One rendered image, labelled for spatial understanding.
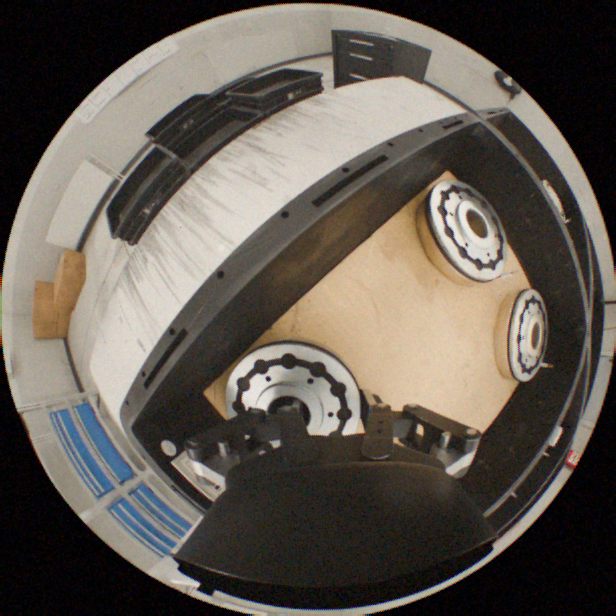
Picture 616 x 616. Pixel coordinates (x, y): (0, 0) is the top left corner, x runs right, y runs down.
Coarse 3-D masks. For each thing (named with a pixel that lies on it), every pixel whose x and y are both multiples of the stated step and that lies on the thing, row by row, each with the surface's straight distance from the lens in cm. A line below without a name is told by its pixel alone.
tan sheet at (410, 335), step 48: (384, 240) 19; (336, 288) 17; (384, 288) 18; (432, 288) 20; (480, 288) 24; (528, 288) 32; (288, 336) 17; (336, 336) 17; (384, 336) 18; (432, 336) 20; (480, 336) 23; (384, 384) 19; (432, 384) 21; (480, 384) 25
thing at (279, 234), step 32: (416, 128) 14; (448, 128) 20; (352, 160) 10; (384, 160) 11; (320, 192) 9; (352, 192) 9; (544, 192) 26; (288, 224) 8; (320, 224) 8; (256, 256) 8; (224, 288) 8; (192, 320) 9; (160, 352) 10; (160, 384) 11; (128, 416) 15
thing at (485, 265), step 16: (432, 192) 20; (448, 192) 22; (464, 192) 23; (432, 208) 19; (448, 208) 20; (432, 224) 18; (448, 224) 19; (496, 224) 25; (448, 240) 18; (464, 240) 19; (496, 240) 23; (448, 256) 18; (464, 256) 19; (480, 256) 20; (496, 256) 22; (464, 272) 19; (480, 272) 20; (496, 272) 21
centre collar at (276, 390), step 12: (276, 384) 15; (288, 384) 14; (300, 384) 15; (264, 396) 15; (276, 396) 15; (300, 396) 14; (312, 396) 14; (264, 408) 15; (312, 408) 15; (312, 420) 15; (312, 432) 16
